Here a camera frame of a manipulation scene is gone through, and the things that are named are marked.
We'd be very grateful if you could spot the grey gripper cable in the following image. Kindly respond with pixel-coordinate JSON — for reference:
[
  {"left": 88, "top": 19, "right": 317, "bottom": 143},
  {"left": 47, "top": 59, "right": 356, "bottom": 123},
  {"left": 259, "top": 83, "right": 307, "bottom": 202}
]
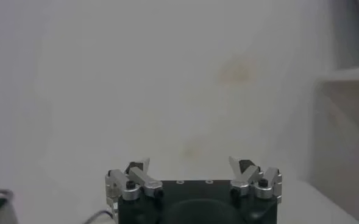
[{"left": 84, "top": 209, "right": 116, "bottom": 224}]

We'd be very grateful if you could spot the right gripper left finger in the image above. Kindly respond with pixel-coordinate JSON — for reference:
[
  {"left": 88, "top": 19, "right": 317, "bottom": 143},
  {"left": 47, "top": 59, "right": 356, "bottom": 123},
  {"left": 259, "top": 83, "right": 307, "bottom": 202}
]
[{"left": 105, "top": 156, "right": 164, "bottom": 214}]

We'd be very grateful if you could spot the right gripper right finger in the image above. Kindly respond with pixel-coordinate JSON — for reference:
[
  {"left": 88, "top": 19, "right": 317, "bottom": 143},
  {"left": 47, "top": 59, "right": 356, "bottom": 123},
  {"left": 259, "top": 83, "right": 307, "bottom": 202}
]
[{"left": 229, "top": 156, "right": 283, "bottom": 204}]

